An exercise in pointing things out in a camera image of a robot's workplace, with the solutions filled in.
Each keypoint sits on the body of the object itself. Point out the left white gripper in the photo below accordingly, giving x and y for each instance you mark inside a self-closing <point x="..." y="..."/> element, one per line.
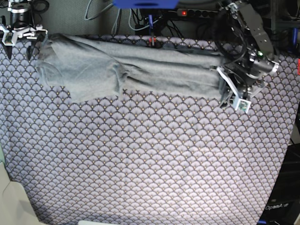
<point x="227" y="89"/>

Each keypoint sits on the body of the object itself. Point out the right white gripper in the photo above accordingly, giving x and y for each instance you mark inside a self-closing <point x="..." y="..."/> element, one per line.
<point x="10" y="37"/>

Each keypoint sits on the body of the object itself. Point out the light grey T-shirt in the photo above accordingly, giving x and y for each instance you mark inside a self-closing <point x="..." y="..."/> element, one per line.
<point x="91" y="69"/>

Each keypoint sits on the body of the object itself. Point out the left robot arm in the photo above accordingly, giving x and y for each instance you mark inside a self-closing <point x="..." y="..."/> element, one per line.
<point x="242" y="73"/>

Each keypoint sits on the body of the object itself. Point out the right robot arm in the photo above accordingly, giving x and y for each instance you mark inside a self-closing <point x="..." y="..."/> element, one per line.
<point x="23" y="25"/>

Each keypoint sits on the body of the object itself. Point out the red right edge clamp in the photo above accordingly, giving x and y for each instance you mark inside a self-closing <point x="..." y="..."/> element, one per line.
<point x="298" y="66"/>

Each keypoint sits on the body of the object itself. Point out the black power strip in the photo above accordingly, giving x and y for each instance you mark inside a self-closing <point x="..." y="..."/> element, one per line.
<point x="196" y="13"/>

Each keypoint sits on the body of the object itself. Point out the red black centre clamp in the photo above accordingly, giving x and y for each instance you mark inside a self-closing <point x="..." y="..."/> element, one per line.
<point x="151" y="30"/>

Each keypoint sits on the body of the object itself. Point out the purple fan-pattern tablecloth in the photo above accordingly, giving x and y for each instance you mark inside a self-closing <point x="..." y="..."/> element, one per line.
<point x="144" y="157"/>

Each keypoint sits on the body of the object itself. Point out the black OpenArm box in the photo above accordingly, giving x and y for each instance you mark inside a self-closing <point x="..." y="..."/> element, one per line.
<point x="283" y="206"/>

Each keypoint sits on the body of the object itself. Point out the white plastic bin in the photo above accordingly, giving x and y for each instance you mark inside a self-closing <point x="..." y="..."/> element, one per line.
<point x="15" y="207"/>

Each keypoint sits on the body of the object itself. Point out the blue right clamp handle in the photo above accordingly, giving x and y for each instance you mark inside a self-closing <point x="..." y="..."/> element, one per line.
<point x="294" y="40"/>

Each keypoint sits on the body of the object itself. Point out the blue camera mount bracket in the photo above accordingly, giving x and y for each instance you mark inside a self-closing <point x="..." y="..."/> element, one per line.
<point x="146" y="4"/>

